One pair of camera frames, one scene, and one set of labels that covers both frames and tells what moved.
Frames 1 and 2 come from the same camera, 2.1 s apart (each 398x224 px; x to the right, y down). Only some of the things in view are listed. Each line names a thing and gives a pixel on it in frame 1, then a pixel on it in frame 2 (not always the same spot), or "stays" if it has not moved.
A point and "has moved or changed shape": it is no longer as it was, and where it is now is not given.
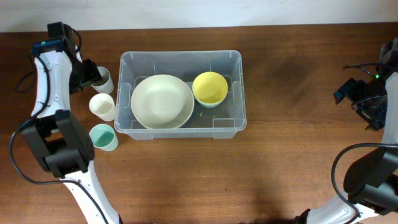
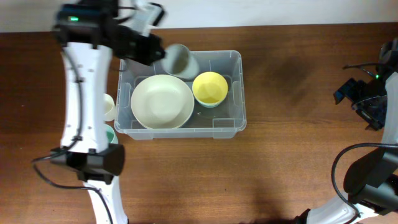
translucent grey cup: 106,86 has moved or changed shape
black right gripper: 375,118 stays
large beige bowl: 162,101 stays
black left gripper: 92,73 -> 148,55
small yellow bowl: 210,88 stays
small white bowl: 211,104 stays
